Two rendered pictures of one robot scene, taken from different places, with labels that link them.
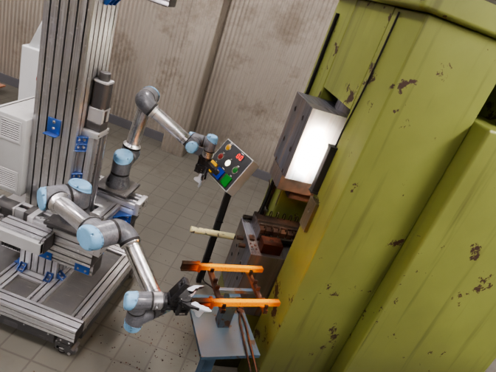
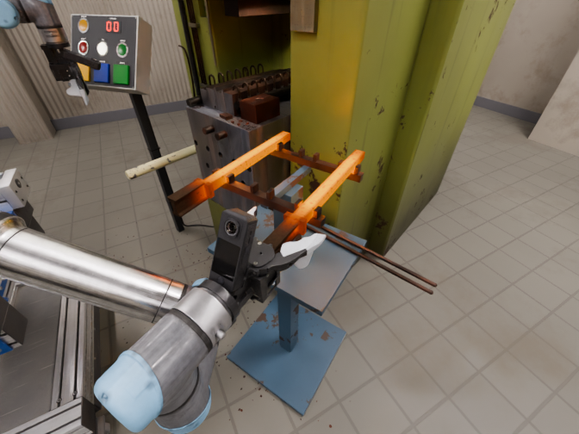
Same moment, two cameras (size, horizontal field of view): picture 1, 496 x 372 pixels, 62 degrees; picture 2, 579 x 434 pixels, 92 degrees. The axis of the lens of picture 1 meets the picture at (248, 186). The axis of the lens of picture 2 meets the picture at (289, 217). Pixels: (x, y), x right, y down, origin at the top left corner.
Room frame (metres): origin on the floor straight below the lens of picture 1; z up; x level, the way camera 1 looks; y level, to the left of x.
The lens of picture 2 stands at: (1.08, 0.20, 1.29)
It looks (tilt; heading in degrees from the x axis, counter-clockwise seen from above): 40 degrees down; 329
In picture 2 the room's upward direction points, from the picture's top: straight up
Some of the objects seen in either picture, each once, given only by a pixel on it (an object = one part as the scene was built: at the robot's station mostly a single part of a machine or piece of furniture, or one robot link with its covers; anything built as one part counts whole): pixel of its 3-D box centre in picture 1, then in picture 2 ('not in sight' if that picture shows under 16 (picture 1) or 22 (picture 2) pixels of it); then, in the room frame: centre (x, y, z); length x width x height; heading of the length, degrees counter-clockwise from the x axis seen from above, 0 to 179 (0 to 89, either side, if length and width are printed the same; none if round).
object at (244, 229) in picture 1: (276, 269); (270, 148); (2.18, -0.35, 0.69); 0.56 x 0.38 x 0.45; 108
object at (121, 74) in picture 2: (226, 181); (121, 75); (2.52, 0.15, 1.01); 0.07 x 0.05 x 0.07; 43
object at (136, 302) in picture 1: (138, 301); (157, 368); (1.28, 0.26, 0.94); 0.11 x 0.08 x 0.09; 117
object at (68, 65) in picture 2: (203, 164); (63, 62); (2.49, 0.33, 1.07); 0.09 x 0.08 x 0.12; 88
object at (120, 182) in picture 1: (119, 177); not in sight; (2.31, 0.80, 0.87); 0.15 x 0.15 x 0.10
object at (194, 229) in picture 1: (221, 234); (171, 158); (2.47, 0.07, 0.62); 0.44 x 0.05 x 0.05; 108
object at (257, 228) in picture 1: (287, 230); (256, 87); (2.23, -0.32, 0.96); 0.42 x 0.20 x 0.09; 108
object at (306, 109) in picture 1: (328, 145); not in sight; (2.19, -0.34, 1.56); 0.42 x 0.39 x 0.40; 108
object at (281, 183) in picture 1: (308, 181); not in sight; (2.23, -0.32, 1.32); 0.42 x 0.20 x 0.10; 108
